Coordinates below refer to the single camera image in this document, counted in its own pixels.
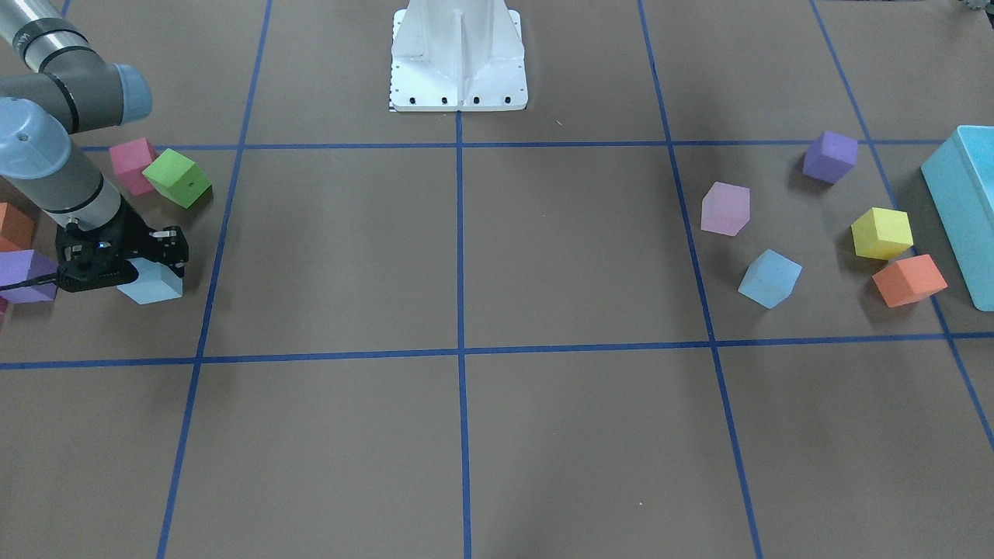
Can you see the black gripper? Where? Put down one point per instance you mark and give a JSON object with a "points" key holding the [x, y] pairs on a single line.
{"points": [[140, 230]]}

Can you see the light blue foam block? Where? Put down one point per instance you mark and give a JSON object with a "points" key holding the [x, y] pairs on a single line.
{"points": [[770, 279], [155, 283]]}

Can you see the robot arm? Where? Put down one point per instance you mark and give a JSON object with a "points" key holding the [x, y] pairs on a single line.
{"points": [[71, 89]]}

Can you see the green foam block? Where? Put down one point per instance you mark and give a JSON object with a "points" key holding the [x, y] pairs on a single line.
{"points": [[178, 178]]}

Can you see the red pink foam block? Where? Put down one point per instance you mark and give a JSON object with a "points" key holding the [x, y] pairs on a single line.
{"points": [[129, 160]]}

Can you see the orange foam block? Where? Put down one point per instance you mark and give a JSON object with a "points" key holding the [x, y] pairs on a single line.
{"points": [[909, 280], [17, 229]]}

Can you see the purple foam block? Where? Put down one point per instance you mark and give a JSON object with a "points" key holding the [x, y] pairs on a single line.
{"points": [[830, 157], [23, 265]]}

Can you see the pink lilac foam block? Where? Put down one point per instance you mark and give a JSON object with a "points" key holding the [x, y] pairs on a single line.
{"points": [[725, 209]]}

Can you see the yellow foam block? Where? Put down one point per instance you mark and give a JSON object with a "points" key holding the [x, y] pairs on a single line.
{"points": [[881, 234]]}

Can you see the cyan plastic tray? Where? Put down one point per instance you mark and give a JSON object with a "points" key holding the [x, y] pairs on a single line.
{"points": [[959, 175]]}

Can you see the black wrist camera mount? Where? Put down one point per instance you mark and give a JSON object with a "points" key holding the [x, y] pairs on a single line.
{"points": [[91, 261]]}

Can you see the white camera mast base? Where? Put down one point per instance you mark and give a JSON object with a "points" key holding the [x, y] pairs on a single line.
{"points": [[457, 56]]}

